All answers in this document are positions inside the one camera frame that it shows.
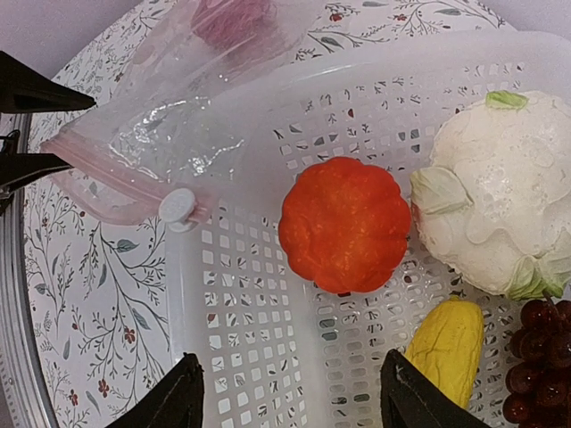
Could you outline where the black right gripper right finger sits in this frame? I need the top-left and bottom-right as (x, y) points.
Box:
(381, 350), (488, 428)

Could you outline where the orange toy fruit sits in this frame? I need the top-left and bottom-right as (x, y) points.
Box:
(278, 157), (411, 294)

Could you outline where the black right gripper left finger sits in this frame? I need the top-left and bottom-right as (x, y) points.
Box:
(107, 353), (204, 428)

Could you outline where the red toy pepper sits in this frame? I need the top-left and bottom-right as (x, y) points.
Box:
(191, 0), (277, 51)

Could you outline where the front aluminium rail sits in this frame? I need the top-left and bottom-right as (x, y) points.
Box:
(0, 111), (62, 428)

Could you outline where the white cauliflower toy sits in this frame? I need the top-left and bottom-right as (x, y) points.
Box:
(410, 91), (570, 300)

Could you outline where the floral table cloth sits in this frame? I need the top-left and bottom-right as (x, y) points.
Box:
(24, 1), (513, 427)

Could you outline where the clear zip top bag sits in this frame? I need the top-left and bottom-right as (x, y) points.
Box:
(39, 1), (323, 226)

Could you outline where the white plastic basket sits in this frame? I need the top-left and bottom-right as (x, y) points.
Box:
(166, 31), (570, 427)

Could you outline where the dark red grapes toy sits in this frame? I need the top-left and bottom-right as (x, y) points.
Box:
(502, 300), (570, 427)

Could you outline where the yellow banana toy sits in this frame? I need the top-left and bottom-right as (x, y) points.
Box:
(405, 298), (484, 409)

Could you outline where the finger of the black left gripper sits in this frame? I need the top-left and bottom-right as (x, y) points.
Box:
(0, 51), (96, 114)
(1, 153), (71, 196)

